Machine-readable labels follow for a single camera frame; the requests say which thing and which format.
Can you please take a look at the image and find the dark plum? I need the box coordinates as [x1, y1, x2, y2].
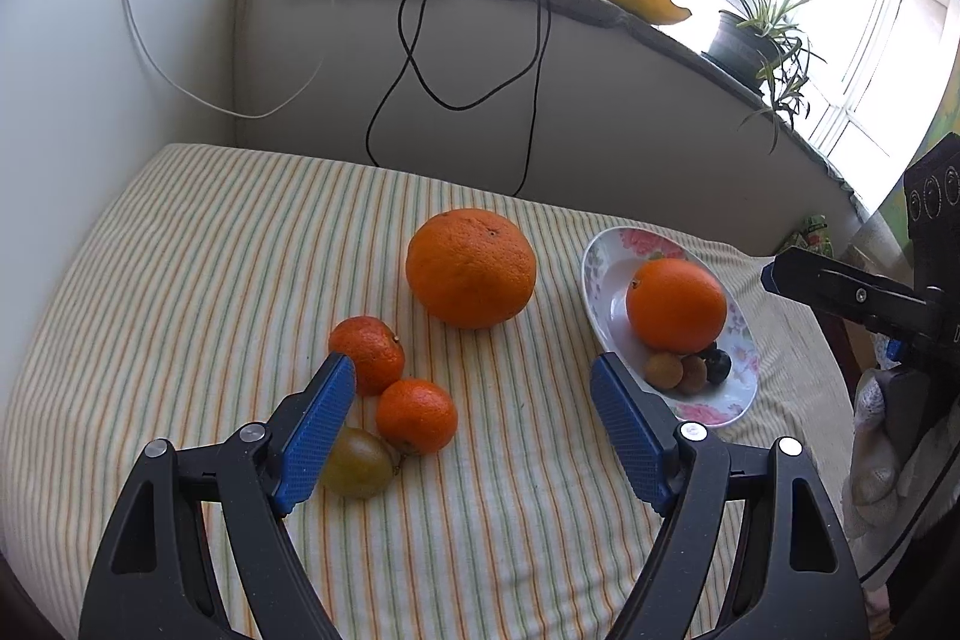
[703, 349, 732, 386]
[697, 341, 719, 357]

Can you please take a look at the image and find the smooth orange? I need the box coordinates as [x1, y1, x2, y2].
[626, 259, 727, 354]

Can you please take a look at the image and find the brown kiwi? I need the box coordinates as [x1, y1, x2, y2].
[643, 353, 685, 392]
[675, 356, 708, 396]

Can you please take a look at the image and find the green-brown plum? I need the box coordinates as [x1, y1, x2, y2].
[319, 427, 395, 498]

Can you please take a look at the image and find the floral white plate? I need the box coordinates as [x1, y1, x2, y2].
[581, 226, 760, 427]

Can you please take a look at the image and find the orange mandarin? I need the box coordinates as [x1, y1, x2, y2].
[376, 378, 459, 455]

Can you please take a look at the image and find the large rough orange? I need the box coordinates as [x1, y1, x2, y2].
[405, 208, 537, 330]

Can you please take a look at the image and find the green snack bag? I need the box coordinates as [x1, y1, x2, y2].
[782, 214, 835, 259]

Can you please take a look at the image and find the potted spider plant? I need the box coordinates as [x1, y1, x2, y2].
[703, 0, 822, 131]

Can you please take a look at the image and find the reddish mandarin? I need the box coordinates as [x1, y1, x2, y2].
[329, 315, 405, 398]

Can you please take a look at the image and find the striped table cloth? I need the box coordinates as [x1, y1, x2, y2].
[0, 141, 858, 640]

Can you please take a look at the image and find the black cable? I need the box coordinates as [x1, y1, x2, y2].
[364, 0, 555, 200]

